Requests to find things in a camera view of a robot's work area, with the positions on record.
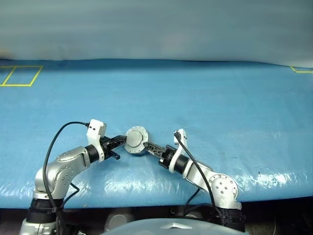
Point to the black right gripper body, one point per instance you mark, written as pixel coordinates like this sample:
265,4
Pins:
167,155

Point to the round scalloped motor lid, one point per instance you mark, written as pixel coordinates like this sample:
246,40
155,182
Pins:
135,139

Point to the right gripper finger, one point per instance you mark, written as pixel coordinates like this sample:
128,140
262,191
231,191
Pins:
154,147
152,151

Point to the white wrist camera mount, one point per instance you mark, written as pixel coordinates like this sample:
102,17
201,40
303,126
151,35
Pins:
182,139
94,129

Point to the silver robot torso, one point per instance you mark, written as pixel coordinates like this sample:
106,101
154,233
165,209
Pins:
171,227

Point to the dark rounded grey disc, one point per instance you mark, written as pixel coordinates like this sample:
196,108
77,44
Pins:
117,220
194,216

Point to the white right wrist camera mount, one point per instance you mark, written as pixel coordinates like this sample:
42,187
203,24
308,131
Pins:
182,139

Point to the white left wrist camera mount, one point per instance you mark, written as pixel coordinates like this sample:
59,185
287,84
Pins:
94,129

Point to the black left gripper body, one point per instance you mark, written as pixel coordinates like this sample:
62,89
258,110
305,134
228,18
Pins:
105,149

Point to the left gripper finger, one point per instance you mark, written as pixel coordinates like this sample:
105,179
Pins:
119,143
118,138

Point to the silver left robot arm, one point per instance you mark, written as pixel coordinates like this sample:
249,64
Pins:
61,169

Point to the large yellow tape outline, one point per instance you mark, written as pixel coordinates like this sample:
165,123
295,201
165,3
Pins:
34,76

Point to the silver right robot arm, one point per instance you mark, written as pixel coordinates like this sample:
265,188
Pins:
222,191

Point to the blue plastic table cover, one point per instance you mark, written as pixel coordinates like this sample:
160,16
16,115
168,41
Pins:
220,98

